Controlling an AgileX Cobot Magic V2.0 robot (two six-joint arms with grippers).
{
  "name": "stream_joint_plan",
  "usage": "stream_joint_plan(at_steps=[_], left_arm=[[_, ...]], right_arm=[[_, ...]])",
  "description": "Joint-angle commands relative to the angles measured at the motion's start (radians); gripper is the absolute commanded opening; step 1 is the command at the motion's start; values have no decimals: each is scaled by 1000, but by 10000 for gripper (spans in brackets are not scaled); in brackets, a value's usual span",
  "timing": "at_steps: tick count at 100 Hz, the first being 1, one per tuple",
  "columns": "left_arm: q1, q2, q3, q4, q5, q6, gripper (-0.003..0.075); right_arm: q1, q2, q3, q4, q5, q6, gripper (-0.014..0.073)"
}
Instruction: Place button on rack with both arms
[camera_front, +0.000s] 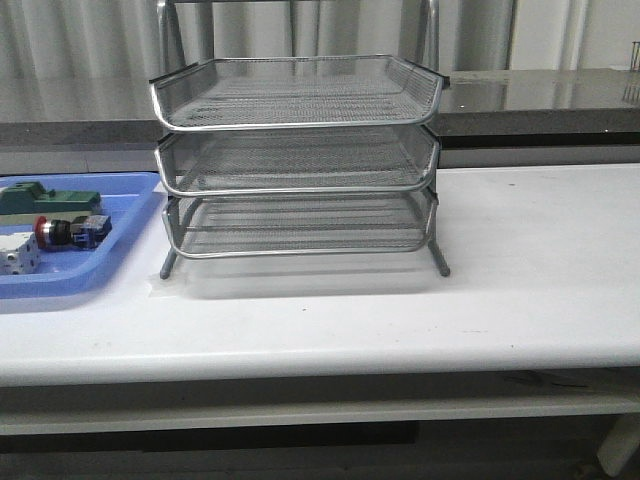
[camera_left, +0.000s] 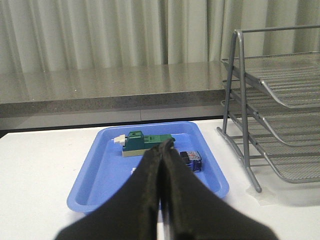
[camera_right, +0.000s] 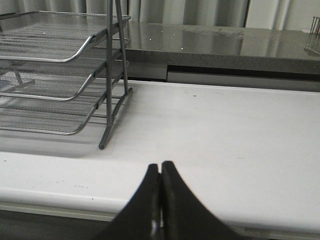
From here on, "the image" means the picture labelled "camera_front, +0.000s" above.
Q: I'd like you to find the red emergency push button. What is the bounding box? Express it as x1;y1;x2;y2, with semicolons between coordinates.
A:
33;215;112;250

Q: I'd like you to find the silver mesh top tray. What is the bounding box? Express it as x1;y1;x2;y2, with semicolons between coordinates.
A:
150;55;448;132

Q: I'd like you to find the blue plastic tray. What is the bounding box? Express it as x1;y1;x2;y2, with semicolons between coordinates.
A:
1;172;164;301

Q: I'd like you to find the green electrical module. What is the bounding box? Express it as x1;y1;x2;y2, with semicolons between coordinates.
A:
1;181;102;215

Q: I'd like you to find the white plastic block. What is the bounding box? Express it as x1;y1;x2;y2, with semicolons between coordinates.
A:
1;232;41;275

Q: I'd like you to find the grey stone counter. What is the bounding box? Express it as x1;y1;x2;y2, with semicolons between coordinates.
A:
1;69;639;149

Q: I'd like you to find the grey metal rack frame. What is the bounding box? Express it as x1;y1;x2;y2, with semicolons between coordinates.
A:
155;0;451;280

